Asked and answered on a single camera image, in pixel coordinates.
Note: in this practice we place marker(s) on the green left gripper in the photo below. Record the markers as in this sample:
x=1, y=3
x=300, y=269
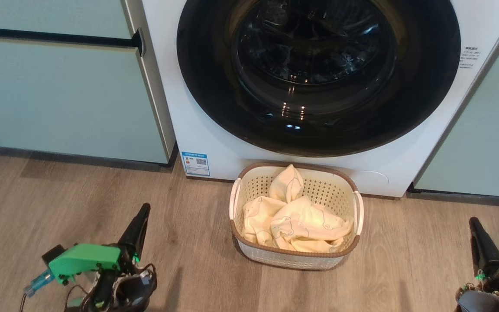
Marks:
x=85, y=260

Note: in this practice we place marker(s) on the cream bear-print garment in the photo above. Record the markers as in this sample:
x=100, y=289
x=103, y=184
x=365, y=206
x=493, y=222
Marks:
x=258, y=216

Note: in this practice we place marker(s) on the black washing machine door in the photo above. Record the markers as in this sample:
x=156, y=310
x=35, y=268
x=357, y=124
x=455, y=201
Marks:
x=319, y=125

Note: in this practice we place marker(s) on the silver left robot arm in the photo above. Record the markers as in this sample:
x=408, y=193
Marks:
x=132, y=292

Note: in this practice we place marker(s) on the white front-load washing machine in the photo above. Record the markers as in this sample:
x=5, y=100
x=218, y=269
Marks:
x=197, y=130

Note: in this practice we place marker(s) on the blue energy label sticker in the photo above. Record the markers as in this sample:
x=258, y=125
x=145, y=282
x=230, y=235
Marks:
x=195, y=164

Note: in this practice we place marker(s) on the round white filter cover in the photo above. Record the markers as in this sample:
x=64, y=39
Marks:
x=371, y=183

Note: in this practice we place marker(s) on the cream perforated laundry basket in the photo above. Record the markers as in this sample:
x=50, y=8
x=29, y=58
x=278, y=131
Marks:
x=293, y=260

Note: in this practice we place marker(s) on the pale green cabinet black gap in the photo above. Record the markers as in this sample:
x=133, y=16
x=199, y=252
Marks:
x=59, y=95

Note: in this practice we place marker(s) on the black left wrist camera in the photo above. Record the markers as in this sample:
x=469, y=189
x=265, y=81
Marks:
x=53, y=253

